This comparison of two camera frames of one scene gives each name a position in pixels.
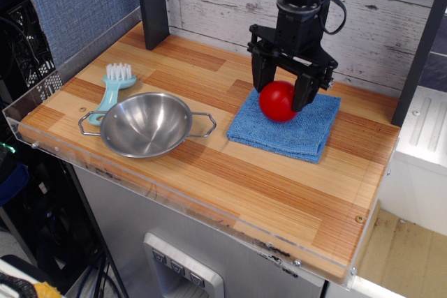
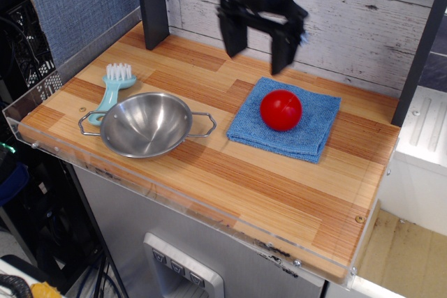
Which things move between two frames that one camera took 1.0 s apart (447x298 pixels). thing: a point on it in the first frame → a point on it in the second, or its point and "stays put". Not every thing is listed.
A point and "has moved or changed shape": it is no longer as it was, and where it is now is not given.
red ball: [276, 101] has moved or changed shape
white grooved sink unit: [415, 189] stays put
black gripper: [297, 38] → [264, 1]
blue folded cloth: [303, 137] stays put
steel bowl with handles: [147, 124] stays put
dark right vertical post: [429, 33] stays put
